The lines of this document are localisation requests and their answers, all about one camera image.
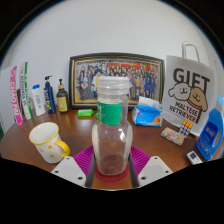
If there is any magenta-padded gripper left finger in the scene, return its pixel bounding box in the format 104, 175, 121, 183
50, 145, 97, 189

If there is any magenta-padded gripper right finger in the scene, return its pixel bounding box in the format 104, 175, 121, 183
128, 145, 174, 188

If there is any clear green-labelled plastic bottle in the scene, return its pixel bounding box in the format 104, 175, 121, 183
91, 76, 134, 177

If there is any floral patterned pouch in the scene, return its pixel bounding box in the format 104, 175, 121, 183
160, 126, 185, 147

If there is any white remote control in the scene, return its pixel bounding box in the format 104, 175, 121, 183
186, 150, 203, 166

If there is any colourful cube puzzle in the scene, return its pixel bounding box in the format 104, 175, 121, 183
178, 120, 194, 139

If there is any blue tissue pack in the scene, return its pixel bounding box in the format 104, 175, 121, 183
131, 96, 164, 128

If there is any blue detergent bottle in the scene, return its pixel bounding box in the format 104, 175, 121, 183
195, 94, 224, 162

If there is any amber pump bottle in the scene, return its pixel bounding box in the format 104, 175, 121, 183
55, 78, 70, 114

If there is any dark blue pump bottle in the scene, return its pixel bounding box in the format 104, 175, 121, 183
43, 75, 57, 115

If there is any white tube bottle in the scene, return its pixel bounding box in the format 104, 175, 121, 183
31, 84, 47, 117

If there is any white paper gift bag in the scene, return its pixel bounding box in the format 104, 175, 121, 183
161, 41, 216, 136

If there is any long green-printed white box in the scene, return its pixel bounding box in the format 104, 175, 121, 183
18, 61, 34, 121

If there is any framed group photo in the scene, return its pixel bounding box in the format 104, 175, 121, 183
68, 53, 166, 110

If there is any white flat panel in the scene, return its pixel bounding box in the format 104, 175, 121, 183
0, 66, 16, 133

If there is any white mug with yellow handle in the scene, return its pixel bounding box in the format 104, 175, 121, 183
28, 121, 71, 164

